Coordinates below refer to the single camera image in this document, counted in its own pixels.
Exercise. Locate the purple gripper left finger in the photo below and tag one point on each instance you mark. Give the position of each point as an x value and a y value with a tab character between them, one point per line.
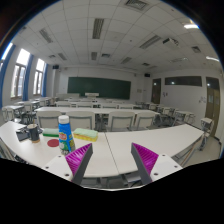
78	161

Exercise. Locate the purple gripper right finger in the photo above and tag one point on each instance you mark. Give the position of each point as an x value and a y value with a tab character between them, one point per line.
145	160

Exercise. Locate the blue labelled plastic bottle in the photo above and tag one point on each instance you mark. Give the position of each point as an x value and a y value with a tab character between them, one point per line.
66	142

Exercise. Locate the yellow green sponge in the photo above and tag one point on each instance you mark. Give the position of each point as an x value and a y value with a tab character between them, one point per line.
85	134

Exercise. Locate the red round coaster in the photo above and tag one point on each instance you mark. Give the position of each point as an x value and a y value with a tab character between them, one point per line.
53	143

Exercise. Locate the white chair back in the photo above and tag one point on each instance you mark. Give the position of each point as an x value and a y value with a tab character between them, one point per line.
144	120
48	119
81	119
120	121

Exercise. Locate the white chair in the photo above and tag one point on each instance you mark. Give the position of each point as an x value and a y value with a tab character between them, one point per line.
81	119
48	119
120	121
207	127
144	120

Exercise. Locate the dark cup with brown base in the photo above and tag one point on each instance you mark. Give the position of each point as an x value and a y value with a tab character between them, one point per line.
33	133

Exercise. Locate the black object on table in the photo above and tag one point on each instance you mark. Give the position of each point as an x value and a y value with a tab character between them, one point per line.
23	133

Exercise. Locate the white teacher podium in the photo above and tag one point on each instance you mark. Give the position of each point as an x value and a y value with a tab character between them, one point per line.
91	95

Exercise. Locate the white chair at right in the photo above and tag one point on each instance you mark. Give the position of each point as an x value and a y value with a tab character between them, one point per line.
207	127

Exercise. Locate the dark rear door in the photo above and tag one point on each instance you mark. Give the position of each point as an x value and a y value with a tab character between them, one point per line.
156	91

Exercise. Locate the green chalkboard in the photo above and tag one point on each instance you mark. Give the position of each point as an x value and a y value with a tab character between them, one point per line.
106	88

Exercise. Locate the blue curtain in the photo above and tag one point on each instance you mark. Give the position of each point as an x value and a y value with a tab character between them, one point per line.
26	78
44	81

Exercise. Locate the brown wooden door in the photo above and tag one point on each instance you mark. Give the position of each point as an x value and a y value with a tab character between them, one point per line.
213	102

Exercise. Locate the ceiling projector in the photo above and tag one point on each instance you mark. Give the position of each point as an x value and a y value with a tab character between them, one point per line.
171	42

